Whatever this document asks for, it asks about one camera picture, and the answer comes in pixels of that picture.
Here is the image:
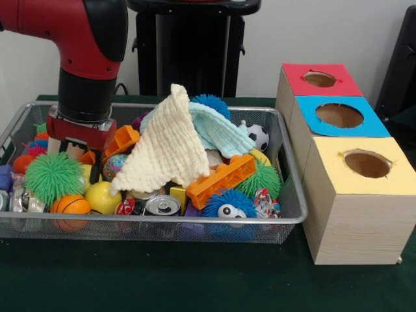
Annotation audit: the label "orange toy brick with studs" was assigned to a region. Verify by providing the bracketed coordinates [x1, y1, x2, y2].
[104, 125, 141, 158]

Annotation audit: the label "plain blue spiky ball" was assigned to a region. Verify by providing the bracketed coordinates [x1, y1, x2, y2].
[191, 94, 231, 122]

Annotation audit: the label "black upright panel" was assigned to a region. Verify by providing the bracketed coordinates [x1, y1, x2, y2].
[377, 5, 416, 121]

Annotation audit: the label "pale blue waffle cloth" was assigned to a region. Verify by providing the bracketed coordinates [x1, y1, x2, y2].
[140, 102, 257, 158]

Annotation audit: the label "shallow clear mesh bin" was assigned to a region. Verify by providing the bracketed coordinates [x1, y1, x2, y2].
[0, 101, 309, 244]

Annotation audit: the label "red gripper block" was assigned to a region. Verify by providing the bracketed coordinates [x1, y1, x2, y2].
[46, 106, 118, 185]

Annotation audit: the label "small orange basketball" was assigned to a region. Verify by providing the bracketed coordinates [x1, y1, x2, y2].
[51, 194, 92, 232]

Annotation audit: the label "yellow smiley ball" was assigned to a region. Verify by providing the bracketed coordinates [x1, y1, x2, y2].
[84, 181, 123, 216]

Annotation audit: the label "black drink can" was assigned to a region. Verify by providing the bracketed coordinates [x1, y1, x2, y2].
[144, 195, 182, 216]

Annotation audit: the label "wooden box with three holes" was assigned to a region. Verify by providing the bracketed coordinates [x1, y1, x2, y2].
[275, 63, 416, 265]

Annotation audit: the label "small soccer ball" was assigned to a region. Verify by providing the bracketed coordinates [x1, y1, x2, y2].
[247, 124, 270, 152]

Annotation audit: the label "cream yellow knitted cloth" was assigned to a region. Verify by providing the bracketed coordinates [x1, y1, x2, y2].
[110, 83, 211, 196]

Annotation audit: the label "blue spiky ball with eyes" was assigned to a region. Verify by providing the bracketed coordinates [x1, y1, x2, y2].
[202, 188, 258, 241]

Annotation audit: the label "light green spiky ball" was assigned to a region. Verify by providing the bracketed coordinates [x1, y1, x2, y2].
[25, 152, 85, 206]

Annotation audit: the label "large green spiky ball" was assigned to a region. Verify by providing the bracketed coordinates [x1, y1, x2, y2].
[235, 156, 283, 200]

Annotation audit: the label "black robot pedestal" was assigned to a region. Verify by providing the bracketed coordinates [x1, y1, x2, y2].
[125, 0, 262, 98]

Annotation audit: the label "dark green table cloth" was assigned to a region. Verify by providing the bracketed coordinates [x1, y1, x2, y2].
[0, 94, 416, 312]

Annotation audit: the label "long orange toy brick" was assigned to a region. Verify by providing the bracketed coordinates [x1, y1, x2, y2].
[187, 154, 257, 210]

